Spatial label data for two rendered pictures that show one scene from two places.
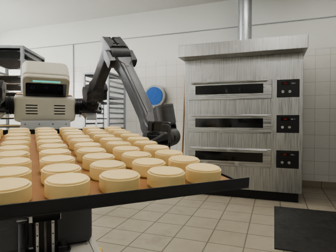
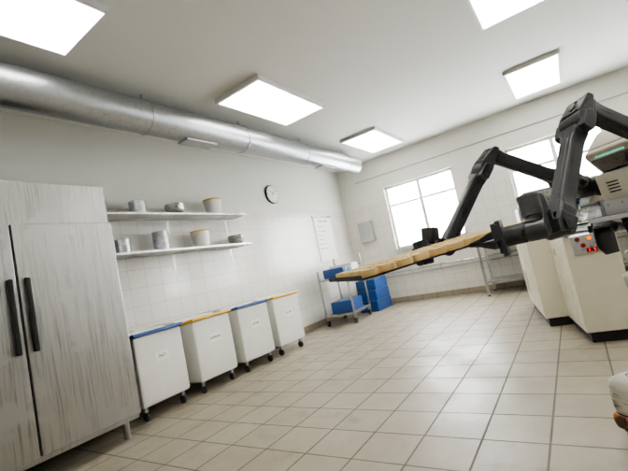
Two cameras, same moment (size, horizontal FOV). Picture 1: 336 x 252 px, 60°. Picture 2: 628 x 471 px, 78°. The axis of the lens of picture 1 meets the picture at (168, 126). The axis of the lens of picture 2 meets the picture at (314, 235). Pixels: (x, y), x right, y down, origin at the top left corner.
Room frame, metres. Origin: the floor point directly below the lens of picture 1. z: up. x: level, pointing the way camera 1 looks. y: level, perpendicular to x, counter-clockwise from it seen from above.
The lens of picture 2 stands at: (0.54, -1.17, 1.00)
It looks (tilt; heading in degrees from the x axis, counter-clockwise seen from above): 5 degrees up; 103
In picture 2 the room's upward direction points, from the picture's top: 12 degrees counter-clockwise
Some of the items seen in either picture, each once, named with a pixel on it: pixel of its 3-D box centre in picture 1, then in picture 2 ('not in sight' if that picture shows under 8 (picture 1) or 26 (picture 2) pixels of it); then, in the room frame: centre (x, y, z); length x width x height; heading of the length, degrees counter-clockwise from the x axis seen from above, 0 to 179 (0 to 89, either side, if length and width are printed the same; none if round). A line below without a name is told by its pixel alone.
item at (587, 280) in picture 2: not in sight; (588, 278); (1.92, 2.61, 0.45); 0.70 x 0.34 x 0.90; 81
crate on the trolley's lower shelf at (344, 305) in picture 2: not in sight; (347, 304); (-0.74, 5.61, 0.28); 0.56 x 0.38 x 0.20; 78
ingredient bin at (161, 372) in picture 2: not in sight; (145, 370); (-2.14, 2.08, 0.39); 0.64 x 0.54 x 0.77; 163
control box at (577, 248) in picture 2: not in sight; (590, 242); (1.86, 2.25, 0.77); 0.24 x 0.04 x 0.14; 171
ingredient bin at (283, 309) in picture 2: not in sight; (274, 323); (-1.48, 3.91, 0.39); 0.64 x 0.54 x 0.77; 157
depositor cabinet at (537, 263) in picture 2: not in sight; (565, 272); (2.08, 3.58, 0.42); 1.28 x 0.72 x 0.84; 81
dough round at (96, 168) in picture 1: (107, 170); not in sight; (0.41, 0.09, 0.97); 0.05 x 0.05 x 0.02
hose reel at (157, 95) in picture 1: (155, 115); not in sight; (5.23, 0.23, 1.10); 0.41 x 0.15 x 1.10; 70
